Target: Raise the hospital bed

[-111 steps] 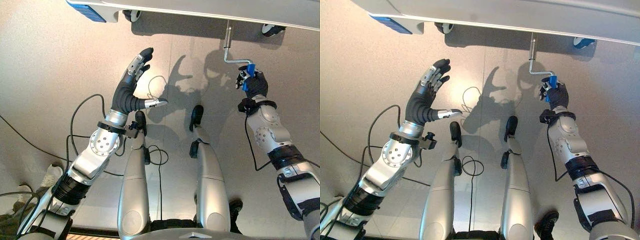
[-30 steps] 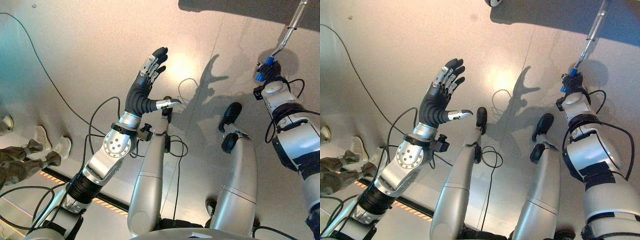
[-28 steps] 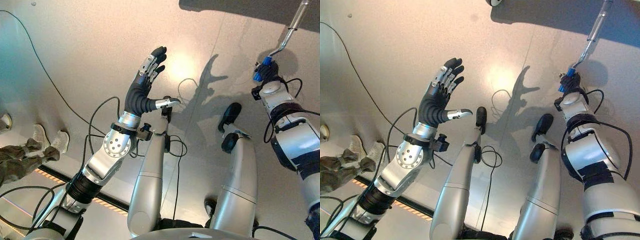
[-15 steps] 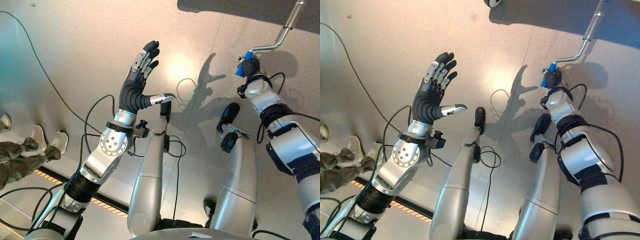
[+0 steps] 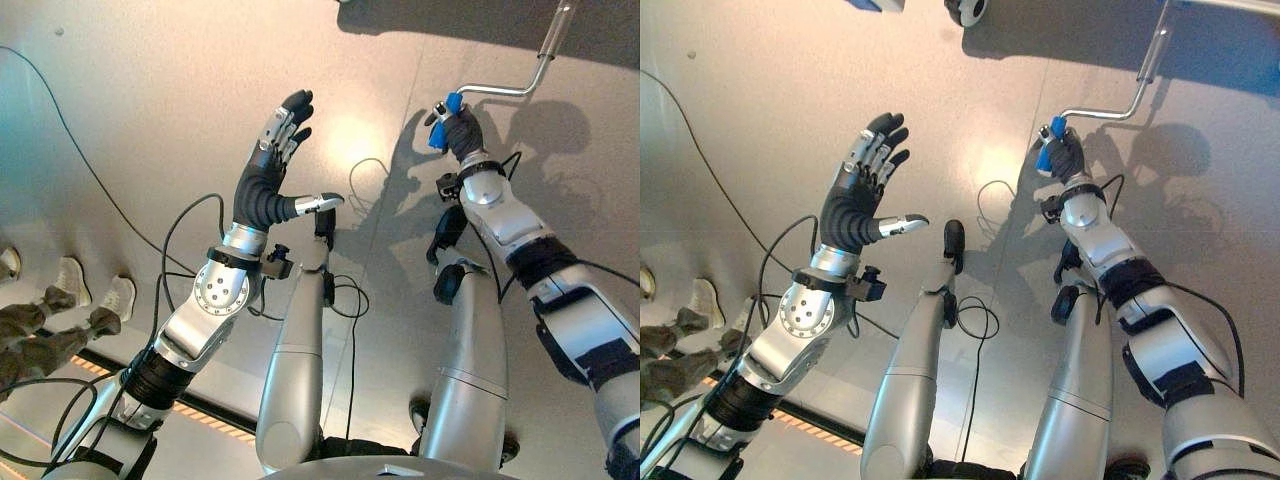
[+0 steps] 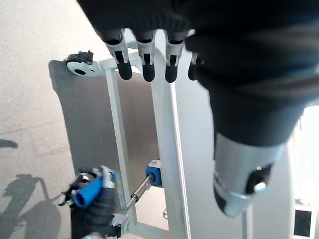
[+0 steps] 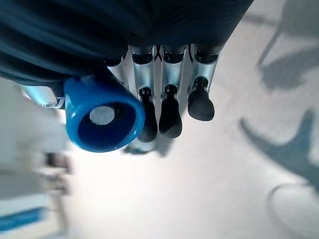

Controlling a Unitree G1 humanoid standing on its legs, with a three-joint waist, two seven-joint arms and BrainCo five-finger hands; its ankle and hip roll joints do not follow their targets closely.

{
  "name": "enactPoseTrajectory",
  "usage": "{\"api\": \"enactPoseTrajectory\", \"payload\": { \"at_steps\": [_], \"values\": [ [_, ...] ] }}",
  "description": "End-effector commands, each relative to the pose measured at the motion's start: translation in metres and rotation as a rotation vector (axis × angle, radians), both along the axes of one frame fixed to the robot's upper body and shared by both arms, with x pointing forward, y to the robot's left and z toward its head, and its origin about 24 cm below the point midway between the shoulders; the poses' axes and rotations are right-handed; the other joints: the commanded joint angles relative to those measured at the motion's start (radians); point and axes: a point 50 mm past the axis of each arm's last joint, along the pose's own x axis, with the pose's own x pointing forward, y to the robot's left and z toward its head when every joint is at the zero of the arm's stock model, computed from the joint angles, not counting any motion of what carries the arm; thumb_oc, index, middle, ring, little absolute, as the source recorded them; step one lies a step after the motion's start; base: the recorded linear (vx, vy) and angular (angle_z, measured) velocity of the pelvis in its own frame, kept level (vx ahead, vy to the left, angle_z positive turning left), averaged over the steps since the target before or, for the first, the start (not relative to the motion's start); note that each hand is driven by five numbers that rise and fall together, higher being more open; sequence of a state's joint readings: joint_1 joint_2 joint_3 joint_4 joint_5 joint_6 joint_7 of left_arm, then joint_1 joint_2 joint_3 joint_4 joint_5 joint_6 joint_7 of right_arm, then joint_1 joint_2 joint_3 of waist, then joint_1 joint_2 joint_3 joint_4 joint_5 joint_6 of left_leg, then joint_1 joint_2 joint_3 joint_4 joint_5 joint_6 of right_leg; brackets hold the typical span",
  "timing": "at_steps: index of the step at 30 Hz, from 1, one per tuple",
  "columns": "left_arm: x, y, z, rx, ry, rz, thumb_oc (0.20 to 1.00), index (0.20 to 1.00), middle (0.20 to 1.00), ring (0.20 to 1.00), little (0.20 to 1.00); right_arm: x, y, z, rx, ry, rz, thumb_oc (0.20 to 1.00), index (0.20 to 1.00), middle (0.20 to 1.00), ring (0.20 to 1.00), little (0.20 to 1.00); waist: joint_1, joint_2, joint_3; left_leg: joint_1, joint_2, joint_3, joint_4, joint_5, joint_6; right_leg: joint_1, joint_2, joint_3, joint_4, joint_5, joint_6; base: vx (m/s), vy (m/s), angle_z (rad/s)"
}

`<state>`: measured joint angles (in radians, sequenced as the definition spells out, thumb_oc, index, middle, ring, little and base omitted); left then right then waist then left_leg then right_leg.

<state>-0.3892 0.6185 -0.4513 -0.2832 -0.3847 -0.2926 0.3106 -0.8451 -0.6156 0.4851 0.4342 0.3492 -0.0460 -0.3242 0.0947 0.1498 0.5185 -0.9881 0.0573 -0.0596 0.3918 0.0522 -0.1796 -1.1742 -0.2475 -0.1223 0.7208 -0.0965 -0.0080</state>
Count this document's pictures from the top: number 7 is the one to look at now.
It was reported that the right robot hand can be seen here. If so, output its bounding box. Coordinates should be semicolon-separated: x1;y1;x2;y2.
0;0;254;143

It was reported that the blue bed crank handle knob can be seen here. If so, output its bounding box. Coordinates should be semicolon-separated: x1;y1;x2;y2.
63;75;146;153

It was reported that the silver bed crank arm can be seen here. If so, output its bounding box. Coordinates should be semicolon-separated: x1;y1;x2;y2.
22;84;67;110

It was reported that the grey star-shaped wheeled base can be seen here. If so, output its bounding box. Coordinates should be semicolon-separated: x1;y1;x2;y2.
238;109;319;195

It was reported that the white hospital bed frame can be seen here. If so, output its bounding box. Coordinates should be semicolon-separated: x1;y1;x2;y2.
0;77;74;239

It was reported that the grey chair frame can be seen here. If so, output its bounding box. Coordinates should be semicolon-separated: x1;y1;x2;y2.
245;0;319;91

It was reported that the grey round ring base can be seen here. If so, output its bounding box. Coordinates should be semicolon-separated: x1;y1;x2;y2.
266;183;319;239

